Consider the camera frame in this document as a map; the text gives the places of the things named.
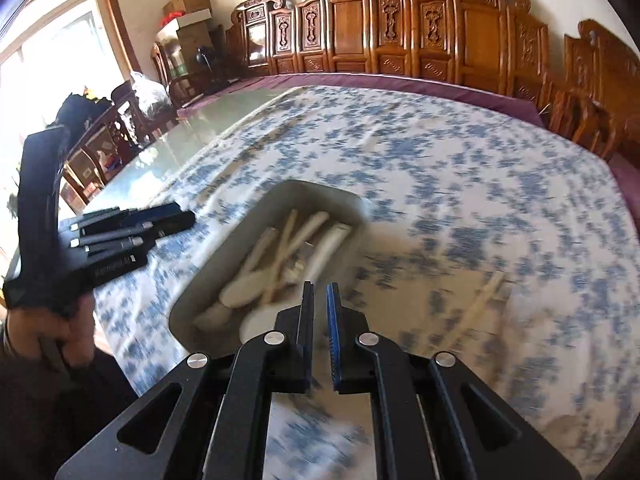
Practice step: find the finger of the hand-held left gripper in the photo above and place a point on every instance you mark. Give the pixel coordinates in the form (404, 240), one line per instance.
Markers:
(120, 245)
(150, 217)

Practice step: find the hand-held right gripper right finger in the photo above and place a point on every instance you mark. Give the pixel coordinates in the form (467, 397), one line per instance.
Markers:
(334, 340)

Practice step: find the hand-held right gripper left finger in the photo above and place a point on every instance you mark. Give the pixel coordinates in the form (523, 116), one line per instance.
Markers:
(305, 320)

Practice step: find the cream plastic spoon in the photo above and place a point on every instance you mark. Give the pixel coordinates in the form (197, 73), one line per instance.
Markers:
(245, 287)

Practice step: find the cream plastic fork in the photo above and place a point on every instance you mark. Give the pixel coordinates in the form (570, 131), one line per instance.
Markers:
(312, 227)

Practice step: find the rectangular metal box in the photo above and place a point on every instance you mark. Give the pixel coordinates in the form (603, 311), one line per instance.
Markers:
(320, 200)

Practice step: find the wooden chopstick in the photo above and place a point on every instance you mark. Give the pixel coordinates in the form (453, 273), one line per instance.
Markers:
(475, 310)
(492, 292)

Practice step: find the person's left forearm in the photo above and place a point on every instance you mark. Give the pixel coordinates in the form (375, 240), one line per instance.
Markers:
(50, 420)

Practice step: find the person's left hand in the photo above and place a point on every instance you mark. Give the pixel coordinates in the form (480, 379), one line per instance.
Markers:
(75, 330)

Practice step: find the wooden dining chair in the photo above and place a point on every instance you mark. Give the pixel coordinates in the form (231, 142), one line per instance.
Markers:
(100, 155)

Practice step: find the translucent plastic bag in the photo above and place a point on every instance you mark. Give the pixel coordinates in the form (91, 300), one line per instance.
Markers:
(150, 95)

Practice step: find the dark clothing pile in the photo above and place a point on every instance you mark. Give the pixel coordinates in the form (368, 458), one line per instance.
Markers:
(80, 110)

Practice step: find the dark wooden corner chair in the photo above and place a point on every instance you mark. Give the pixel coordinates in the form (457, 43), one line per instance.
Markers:
(167, 70)

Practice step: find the blue floral tablecloth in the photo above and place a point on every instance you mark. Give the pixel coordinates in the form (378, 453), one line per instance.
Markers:
(450, 185)

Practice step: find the white flat box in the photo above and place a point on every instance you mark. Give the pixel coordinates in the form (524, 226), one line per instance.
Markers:
(185, 22)

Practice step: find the red decoration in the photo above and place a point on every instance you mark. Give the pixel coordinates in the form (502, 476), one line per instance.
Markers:
(170, 17)

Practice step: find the purple sofa cushion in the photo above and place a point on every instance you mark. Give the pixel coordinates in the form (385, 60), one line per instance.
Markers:
(400, 85)

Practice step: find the carved wooden sofa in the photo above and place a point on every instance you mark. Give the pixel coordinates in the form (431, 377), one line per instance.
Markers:
(350, 25)

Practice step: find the purple armchair cushion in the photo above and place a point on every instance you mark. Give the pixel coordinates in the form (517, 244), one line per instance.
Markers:
(627, 180)

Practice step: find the carved wooden armchair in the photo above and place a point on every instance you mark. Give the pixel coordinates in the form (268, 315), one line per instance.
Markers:
(600, 85)

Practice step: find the wooden window frame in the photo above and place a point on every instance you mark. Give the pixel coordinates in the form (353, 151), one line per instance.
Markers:
(117, 10)

